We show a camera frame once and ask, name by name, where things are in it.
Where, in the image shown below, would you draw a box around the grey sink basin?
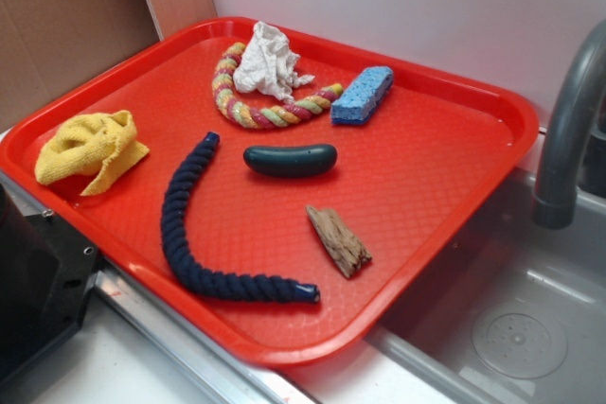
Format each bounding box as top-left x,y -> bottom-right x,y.
367,171 -> 605,403

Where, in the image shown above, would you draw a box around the yellow microfiber cloth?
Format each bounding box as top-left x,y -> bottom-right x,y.
34,110 -> 150,197

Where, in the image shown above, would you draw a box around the crumpled white paper towel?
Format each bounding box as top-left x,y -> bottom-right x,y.
233,22 -> 315,104

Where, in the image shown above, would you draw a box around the red plastic tray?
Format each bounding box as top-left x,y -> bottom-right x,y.
1,18 -> 539,366

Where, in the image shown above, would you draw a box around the dark green toy cucumber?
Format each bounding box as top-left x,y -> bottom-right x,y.
243,144 -> 338,178

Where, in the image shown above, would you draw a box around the multicolour twisted rope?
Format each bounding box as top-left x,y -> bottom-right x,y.
211,41 -> 345,131

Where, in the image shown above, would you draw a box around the blue sponge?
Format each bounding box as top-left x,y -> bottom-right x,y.
330,66 -> 394,126

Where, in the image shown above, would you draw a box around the brown wood chip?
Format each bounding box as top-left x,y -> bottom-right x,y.
306,205 -> 373,279

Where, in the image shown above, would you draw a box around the brown cardboard box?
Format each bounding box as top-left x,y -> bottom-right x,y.
1,0 -> 216,131

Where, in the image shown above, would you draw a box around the navy blue rope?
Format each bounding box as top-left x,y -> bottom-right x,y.
160,131 -> 321,306

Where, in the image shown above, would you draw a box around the grey faucet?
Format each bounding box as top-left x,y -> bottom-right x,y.
532,22 -> 605,229

